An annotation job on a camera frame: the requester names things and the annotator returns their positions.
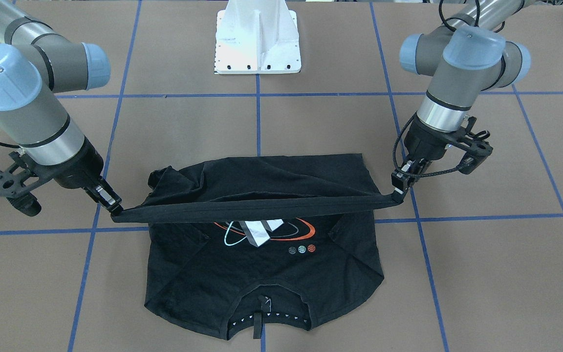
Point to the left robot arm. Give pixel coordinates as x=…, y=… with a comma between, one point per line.
x=464, y=57

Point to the black graphic t-shirt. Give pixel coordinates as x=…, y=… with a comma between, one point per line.
x=242, y=242

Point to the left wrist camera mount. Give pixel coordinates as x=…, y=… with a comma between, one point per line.
x=475, y=146

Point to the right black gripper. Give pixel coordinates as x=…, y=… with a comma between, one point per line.
x=80, y=169

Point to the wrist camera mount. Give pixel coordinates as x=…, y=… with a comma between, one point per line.
x=475, y=146
x=16, y=184

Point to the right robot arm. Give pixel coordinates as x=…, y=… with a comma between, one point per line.
x=35, y=64

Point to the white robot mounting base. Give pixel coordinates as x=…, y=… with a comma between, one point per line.
x=257, y=37

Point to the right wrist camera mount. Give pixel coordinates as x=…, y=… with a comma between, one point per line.
x=16, y=184

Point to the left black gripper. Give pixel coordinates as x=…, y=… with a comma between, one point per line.
x=422, y=143

